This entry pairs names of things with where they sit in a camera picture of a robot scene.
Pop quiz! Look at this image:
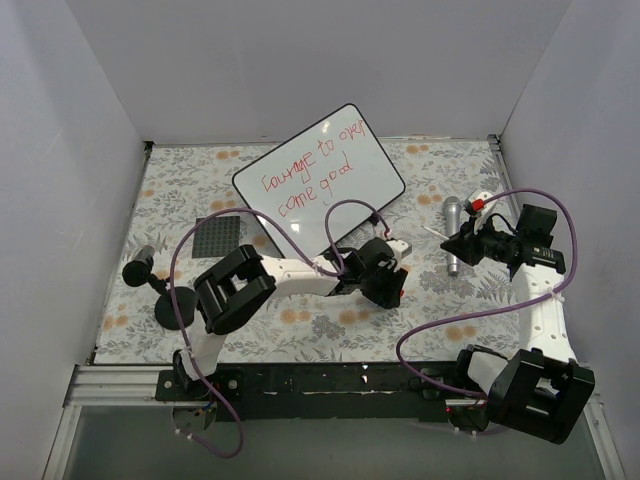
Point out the white marker pen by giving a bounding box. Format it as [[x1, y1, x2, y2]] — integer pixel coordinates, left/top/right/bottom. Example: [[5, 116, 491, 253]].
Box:
[[421, 225, 449, 241]]

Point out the white board with black frame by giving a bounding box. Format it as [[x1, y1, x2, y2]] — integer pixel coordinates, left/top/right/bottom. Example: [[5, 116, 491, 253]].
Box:
[[232, 104, 406, 258]]

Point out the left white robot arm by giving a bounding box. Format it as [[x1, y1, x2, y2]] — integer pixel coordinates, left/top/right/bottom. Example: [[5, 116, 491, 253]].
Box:
[[173, 238, 412, 400]]

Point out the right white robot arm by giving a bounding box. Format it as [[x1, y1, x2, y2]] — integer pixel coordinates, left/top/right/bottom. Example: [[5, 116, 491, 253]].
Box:
[[442, 200, 595, 444]]

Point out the silver microphone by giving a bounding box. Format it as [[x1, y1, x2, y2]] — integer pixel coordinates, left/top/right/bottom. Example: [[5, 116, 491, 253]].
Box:
[[443, 196, 461, 277]]

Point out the floral patterned table mat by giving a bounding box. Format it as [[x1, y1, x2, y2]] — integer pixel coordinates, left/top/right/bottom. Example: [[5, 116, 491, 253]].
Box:
[[122, 140, 519, 363]]

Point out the dark grey studded baseplate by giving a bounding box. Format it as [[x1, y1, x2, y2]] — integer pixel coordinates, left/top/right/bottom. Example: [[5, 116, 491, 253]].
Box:
[[192, 216, 240, 259]]

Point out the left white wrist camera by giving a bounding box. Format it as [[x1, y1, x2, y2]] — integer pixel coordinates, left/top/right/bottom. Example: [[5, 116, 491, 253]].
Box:
[[382, 230, 412, 264]]

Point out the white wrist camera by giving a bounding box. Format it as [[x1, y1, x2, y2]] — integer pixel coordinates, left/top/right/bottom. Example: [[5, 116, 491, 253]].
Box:
[[382, 230, 412, 264], [464, 190, 495, 233]]

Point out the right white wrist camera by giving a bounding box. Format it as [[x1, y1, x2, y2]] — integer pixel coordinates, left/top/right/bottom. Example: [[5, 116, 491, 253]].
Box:
[[464, 190, 495, 233]]

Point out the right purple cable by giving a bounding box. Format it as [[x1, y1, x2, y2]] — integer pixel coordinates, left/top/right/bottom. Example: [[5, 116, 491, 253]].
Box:
[[396, 188, 579, 411]]

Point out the black front mounting rail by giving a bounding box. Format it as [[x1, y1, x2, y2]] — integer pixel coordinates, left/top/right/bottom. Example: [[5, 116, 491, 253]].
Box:
[[154, 360, 481, 424]]

